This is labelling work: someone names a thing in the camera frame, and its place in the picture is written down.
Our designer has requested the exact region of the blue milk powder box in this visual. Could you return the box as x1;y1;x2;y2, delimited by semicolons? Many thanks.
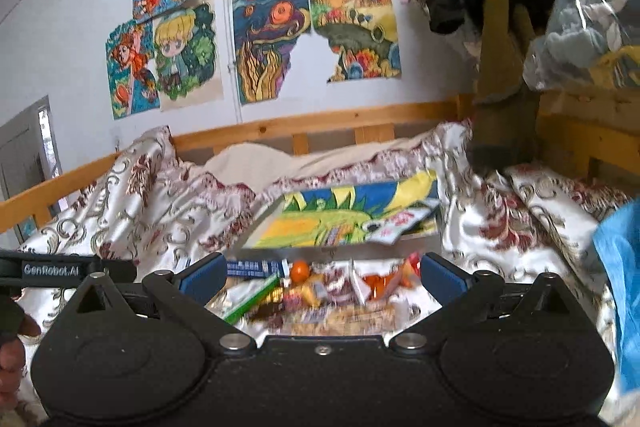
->
227;260;290;279

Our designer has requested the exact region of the green snack stick packet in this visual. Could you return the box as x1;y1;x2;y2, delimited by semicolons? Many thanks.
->
222;273;280;325

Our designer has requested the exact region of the beige biscuit packet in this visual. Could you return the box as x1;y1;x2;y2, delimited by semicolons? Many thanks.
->
270;303;410;336

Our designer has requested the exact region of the white red snack packet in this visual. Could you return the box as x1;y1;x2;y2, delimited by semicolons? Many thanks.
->
360;199;440;245

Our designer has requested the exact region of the orange tangerine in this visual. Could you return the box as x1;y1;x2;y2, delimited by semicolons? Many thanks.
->
290;260;310;284

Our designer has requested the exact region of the person's left hand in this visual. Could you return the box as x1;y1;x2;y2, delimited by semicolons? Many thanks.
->
0;314;41;412

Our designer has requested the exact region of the floral satin bedspread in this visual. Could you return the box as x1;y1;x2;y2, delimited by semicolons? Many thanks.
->
0;118;640;427

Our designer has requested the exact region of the cream pillow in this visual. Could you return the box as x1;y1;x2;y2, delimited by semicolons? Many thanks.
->
192;132;432;194

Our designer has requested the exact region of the colourful painted tray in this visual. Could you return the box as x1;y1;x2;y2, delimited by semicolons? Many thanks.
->
231;170;442;260

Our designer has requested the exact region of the olive brown hanging garment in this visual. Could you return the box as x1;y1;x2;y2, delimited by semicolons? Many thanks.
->
466;0;539;176

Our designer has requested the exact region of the blue plastic bag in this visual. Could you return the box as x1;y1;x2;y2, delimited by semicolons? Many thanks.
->
593;200;639;392

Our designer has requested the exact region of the red-haired girl drawing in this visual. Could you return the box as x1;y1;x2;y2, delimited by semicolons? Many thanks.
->
105;20;160;120

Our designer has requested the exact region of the blond boy drawing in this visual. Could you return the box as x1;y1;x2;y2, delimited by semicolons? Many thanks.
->
153;2;224;112

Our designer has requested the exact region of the starry swirl drawing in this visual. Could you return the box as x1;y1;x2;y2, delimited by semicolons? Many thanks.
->
231;0;311;106

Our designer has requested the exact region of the landscape torn drawing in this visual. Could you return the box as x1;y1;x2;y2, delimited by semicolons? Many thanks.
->
309;0;401;83

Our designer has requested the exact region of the plastic bag of clothes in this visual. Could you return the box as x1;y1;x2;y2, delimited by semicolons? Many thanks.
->
523;0;639;91

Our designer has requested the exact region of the wooden bed frame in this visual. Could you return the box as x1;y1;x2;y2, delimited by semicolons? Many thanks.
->
1;95;639;232

